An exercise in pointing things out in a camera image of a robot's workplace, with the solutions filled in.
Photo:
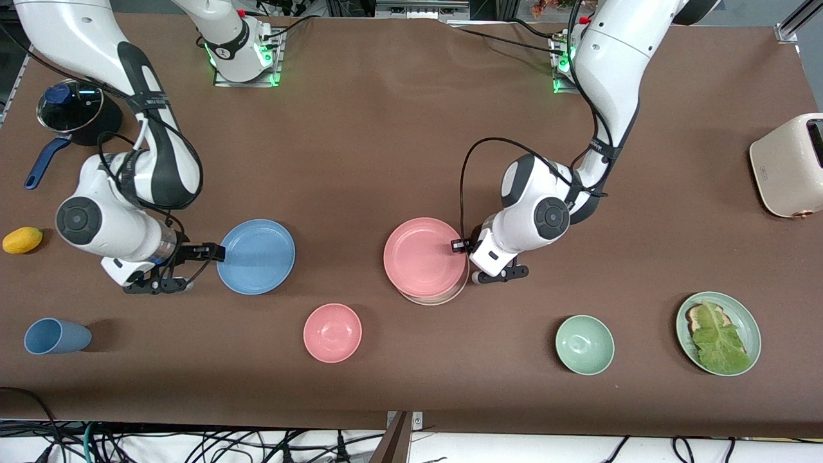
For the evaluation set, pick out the metal table edge bracket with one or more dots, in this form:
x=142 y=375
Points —
x=416 y=419

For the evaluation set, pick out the blue plastic cup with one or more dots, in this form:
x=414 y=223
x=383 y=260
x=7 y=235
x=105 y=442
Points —
x=54 y=336

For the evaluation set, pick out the small pink bowl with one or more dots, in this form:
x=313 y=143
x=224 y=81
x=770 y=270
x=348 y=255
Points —
x=332 y=333

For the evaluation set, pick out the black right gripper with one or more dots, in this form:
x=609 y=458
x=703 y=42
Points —
x=187 y=252

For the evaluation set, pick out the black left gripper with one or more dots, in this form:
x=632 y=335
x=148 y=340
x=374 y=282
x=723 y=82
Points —
x=460 y=245

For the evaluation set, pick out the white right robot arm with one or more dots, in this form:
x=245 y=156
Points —
x=96 y=218

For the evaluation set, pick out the green lettuce leaf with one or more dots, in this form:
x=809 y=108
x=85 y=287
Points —
x=719 y=341

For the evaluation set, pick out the green plate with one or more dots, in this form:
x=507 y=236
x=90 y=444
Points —
x=749 y=334

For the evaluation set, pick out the beige plate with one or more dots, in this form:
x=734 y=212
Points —
x=443 y=299

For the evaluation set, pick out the toasted bread slice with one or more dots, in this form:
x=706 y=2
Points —
x=694 y=316

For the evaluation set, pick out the beige toaster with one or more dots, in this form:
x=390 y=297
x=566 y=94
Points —
x=787 y=167

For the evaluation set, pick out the orange background objects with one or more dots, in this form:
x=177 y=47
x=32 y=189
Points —
x=559 y=6

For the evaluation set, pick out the blue plate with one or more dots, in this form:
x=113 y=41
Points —
x=257 y=256

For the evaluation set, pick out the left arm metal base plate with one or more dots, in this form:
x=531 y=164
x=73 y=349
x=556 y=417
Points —
x=558 y=71

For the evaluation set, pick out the pink plate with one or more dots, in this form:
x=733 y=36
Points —
x=421 y=257

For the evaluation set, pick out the small green bowl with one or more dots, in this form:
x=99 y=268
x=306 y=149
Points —
x=584 y=344

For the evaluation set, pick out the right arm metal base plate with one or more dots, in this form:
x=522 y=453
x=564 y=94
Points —
x=247 y=78

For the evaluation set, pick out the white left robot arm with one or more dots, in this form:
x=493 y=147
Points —
x=611 y=71

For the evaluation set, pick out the grey equipment box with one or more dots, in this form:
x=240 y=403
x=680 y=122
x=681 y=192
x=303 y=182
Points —
x=421 y=8

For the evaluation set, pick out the yellow lemon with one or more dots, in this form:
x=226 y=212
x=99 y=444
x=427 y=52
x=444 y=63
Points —
x=22 y=240

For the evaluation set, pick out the dark angled bar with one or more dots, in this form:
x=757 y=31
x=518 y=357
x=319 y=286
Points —
x=392 y=444

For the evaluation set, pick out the aluminium frame profile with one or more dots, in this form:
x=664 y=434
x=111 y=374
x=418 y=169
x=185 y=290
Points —
x=794 y=22

